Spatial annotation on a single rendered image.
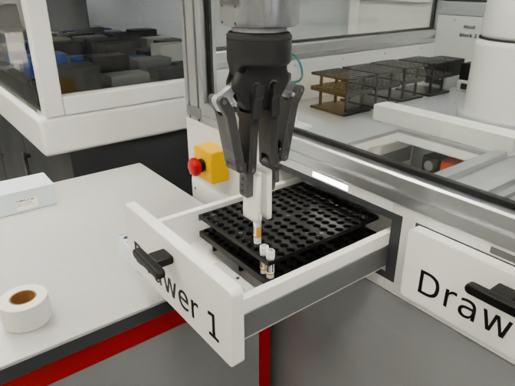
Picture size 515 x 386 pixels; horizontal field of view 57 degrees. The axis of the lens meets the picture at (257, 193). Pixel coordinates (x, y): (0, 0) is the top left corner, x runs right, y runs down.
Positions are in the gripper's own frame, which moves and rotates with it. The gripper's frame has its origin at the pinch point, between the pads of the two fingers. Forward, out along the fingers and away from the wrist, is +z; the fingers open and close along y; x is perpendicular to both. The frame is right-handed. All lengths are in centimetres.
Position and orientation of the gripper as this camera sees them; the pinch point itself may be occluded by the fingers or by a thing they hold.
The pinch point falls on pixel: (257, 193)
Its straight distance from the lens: 62.5
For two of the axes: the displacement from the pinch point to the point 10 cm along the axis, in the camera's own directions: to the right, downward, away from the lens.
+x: 6.1, 3.2, -7.2
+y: -7.9, 2.4, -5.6
